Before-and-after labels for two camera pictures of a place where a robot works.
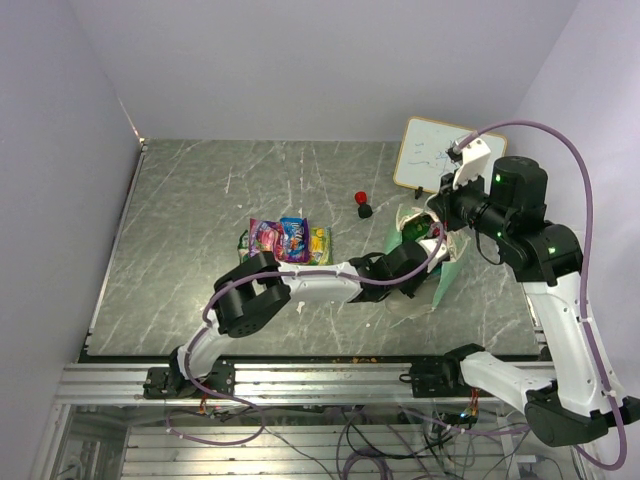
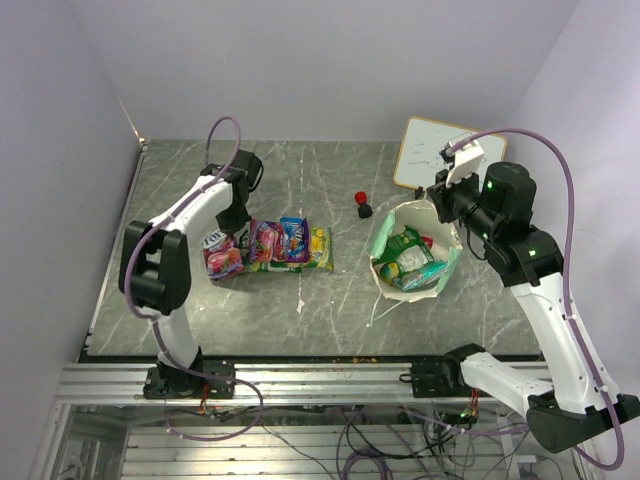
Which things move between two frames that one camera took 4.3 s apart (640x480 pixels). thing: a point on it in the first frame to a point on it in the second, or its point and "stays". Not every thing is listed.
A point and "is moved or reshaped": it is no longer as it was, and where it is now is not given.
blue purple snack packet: x=295 y=239 stays
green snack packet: x=244 y=247 is moved or reshaped
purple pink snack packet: x=266 y=236 stays
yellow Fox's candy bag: x=321 y=248 stays
